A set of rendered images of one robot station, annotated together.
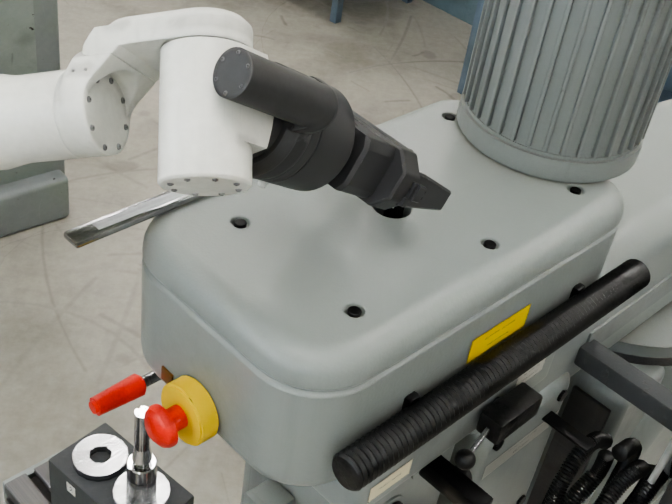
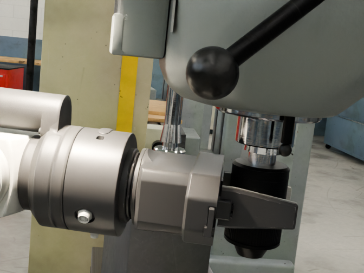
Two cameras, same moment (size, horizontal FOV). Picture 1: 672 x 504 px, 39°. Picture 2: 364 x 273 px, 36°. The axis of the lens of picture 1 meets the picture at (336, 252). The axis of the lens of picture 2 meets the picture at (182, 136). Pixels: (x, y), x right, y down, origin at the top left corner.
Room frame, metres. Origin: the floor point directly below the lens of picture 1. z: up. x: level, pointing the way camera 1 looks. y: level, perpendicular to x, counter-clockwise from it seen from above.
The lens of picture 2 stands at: (0.37, -0.28, 1.35)
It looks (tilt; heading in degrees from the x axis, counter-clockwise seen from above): 9 degrees down; 40
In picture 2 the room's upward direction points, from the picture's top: 6 degrees clockwise
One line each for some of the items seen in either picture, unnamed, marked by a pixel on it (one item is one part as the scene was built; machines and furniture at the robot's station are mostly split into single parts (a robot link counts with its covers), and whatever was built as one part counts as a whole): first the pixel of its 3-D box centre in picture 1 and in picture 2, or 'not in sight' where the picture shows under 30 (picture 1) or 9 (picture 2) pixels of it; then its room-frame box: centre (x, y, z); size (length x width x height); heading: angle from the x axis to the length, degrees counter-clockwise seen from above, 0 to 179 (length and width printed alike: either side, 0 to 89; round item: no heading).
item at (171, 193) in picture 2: not in sight; (148, 190); (0.70, 0.03, 1.23); 0.13 x 0.12 x 0.10; 35
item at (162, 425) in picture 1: (167, 422); not in sight; (0.56, 0.12, 1.76); 0.04 x 0.03 x 0.04; 50
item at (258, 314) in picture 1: (388, 266); not in sight; (0.77, -0.05, 1.81); 0.47 x 0.26 x 0.16; 140
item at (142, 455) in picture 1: (142, 437); (173, 110); (0.97, 0.24, 1.26); 0.03 x 0.03 x 0.11
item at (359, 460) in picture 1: (510, 355); not in sight; (0.69, -0.18, 1.79); 0.45 x 0.04 x 0.04; 140
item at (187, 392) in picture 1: (189, 410); not in sight; (0.58, 0.10, 1.76); 0.06 x 0.02 x 0.06; 50
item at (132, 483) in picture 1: (141, 477); not in sight; (0.97, 0.24, 1.16); 0.05 x 0.05 x 0.06
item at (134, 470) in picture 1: (141, 463); (169, 151); (0.97, 0.24, 1.20); 0.05 x 0.05 x 0.01
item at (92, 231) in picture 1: (186, 193); not in sight; (0.71, 0.14, 1.89); 0.24 x 0.04 x 0.01; 141
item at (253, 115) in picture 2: not in sight; (268, 109); (0.75, -0.04, 1.31); 0.09 x 0.09 x 0.01
